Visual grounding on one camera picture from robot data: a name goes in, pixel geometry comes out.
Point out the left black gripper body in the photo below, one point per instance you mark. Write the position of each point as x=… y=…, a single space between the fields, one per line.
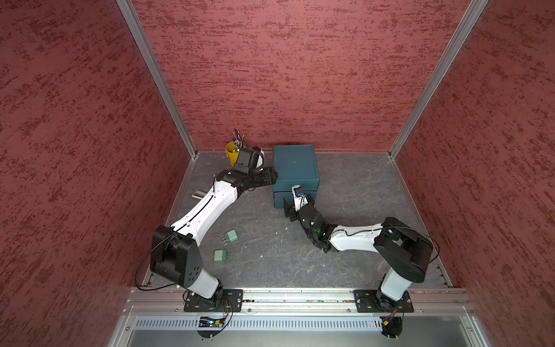
x=261 y=178

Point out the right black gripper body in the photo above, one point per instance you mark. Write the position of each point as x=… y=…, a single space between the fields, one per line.
x=295 y=215

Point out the teal drawer cabinet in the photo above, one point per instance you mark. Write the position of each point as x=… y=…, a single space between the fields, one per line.
x=295 y=165

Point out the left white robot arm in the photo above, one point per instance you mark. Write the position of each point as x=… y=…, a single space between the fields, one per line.
x=175 y=254

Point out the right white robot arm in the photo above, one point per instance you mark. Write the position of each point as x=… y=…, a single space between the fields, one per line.
x=407 y=251

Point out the yellow pen bucket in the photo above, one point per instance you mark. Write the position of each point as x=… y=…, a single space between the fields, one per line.
x=232 y=153

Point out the pens in bucket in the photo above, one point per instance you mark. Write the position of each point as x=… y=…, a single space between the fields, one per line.
x=238 y=140

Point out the green plug upper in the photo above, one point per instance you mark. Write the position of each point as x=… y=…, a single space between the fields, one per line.
x=230 y=237

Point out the green plug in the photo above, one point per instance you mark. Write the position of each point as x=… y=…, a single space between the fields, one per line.
x=230 y=237
x=220 y=256

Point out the green plug lower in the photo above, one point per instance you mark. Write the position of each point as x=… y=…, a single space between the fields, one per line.
x=220 y=256

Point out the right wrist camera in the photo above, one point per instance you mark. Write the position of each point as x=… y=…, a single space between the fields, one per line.
x=300 y=197

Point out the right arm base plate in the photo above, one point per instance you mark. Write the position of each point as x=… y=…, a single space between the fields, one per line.
x=374 y=301

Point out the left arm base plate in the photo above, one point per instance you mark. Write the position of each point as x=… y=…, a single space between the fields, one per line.
x=225 y=300

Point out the aluminium front rail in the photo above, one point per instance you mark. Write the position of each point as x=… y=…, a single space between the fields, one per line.
x=438 y=302

